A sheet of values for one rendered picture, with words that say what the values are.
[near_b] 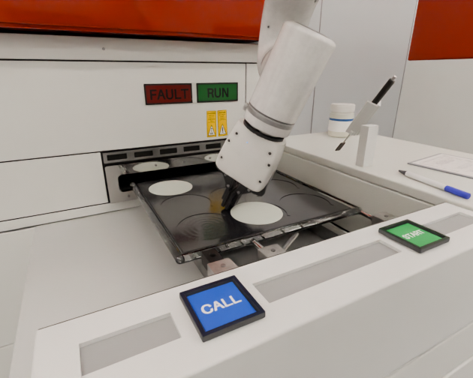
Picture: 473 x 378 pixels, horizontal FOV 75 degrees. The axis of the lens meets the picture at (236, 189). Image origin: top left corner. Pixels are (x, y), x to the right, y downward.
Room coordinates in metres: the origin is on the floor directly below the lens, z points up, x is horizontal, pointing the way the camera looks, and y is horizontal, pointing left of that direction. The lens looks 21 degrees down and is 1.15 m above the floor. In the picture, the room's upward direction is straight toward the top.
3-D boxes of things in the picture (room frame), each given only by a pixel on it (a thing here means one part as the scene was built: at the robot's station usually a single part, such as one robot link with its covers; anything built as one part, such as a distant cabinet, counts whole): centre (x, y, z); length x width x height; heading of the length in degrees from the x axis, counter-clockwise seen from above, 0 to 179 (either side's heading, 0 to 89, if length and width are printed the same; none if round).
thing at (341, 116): (0.96, -0.32, 1.01); 0.07 x 0.07 x 0.10
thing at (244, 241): (0.47, -0.08, 0.90); 0.38 x 0.01 x 0.01; 118
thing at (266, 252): (0.37, -0.06, 0.89); 0.08 x 0.03 x 0.03; 28
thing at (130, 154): (0.81, 0.12, 0.96); 0.44 x 0.01 x 0.02; 118
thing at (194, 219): (0.63, 0.01, 0.90); 0.34 x 0.34 x 0.01; 28
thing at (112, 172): (0.81, 0.12, 0.89); 0.44 x 0.02 x 0.10; 118
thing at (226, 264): (0.33, 0.01, 0.89); 0.08 x 0.03 x 0.03; 28
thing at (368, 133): (0.64, -0.26, 1.03); 0.06 x 0.04 x 0.13; 28
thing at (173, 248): (0.54, 0.17, 0.90); 0.37 x 0.01 x 0.01; 28
